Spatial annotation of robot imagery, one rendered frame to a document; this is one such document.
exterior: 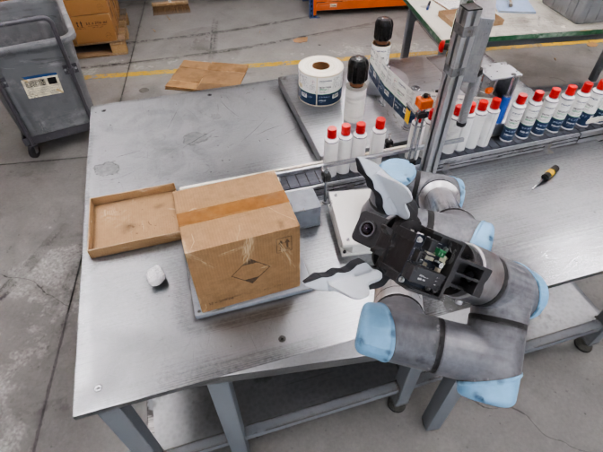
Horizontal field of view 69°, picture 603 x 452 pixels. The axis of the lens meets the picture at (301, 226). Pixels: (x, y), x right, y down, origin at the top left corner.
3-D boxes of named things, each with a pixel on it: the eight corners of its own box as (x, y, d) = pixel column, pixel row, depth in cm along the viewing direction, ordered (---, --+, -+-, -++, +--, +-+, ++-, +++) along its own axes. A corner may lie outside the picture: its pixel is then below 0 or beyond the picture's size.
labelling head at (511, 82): (485, 117, 191) (504, 61, 172) (502, 134, 182) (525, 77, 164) (456, 123, 188) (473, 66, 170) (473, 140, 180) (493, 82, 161)
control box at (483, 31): (477, 58, 143) (496, -4, 129) (475, 83, 132) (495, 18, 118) (446, 54, 145) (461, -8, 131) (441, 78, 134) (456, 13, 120)
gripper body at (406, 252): (431, 225, 46) (502, 256, 51) (384, 205, 53) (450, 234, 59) (401, 291, 47) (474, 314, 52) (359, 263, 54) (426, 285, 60)
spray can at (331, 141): (333, 169, 168) (336, 122, 153) (338, 177, 164) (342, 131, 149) (320, 170, 167) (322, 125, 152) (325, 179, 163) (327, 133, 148)
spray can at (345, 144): (345, 165, 169) (350, 119, 154) (351, 173, 166) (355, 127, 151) (333, 168, 168) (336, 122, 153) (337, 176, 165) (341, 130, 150)
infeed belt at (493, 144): (562, 128, 193) (566, 120, 190) (575, 139, 188) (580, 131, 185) (183, 203, 161) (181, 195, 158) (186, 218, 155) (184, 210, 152)
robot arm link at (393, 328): (378, 192, 100) (365, 307, 55) (425, 203, 99) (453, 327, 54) (367, 238, 105) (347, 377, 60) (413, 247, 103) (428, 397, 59)
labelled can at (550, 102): (537, 128, 186) (558, 84, 171) (546, 135, 183) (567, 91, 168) (527, 131, 185) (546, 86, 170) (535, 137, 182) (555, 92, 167)
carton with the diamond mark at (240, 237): (277, 231, 149) (275, 169, 130) (301, 286, 134) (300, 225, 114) (189, 253, 143) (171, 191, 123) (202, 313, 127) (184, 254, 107)
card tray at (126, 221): (176, 190, 167) (173, 182, 164) (183, 239, 150) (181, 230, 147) (92, 205, 161) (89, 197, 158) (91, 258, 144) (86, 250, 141)
